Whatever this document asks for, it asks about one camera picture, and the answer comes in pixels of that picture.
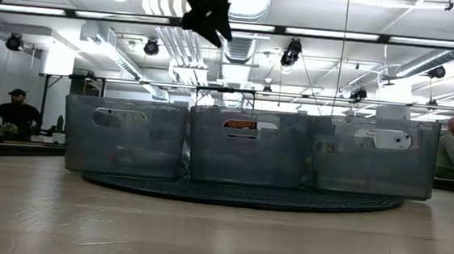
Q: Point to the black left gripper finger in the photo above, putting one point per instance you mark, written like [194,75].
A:
[224,25]
[204,28]

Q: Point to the black overhead light beam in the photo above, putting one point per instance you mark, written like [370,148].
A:
[279,30]

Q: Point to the orange box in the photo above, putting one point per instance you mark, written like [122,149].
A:
[241,125]

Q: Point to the translucent grey plastic bin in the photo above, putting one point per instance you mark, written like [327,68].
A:
[373,171]
[248,161]
[125,135]

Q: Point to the round dark woven placemat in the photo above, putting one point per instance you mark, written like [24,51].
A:
[246,197]

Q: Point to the white column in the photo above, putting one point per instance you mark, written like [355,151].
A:
[394,99]

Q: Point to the white box appliance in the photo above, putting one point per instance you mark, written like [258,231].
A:
[392,140]

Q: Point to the small potted plant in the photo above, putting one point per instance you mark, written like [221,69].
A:
[8,129]

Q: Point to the silver ventilation duct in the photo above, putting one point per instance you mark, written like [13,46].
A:
[251,3]

